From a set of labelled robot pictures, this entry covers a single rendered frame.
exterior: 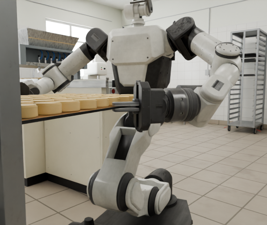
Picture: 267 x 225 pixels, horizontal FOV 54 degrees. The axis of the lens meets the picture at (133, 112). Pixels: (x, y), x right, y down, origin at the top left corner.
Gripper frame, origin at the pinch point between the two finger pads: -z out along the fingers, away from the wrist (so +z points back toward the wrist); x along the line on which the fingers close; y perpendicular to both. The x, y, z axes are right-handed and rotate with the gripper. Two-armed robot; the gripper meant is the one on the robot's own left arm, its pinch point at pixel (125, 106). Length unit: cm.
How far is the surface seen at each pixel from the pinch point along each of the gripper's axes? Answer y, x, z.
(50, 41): -189, 45, -7
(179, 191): -119, -80, 86
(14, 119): 27.2, 1.1, -22.3
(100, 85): -122, 6, 22
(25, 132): -168, -33, -30
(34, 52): -184, 35, -21
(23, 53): -169, 31, -29
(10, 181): 27.9, -5.9, -23.0
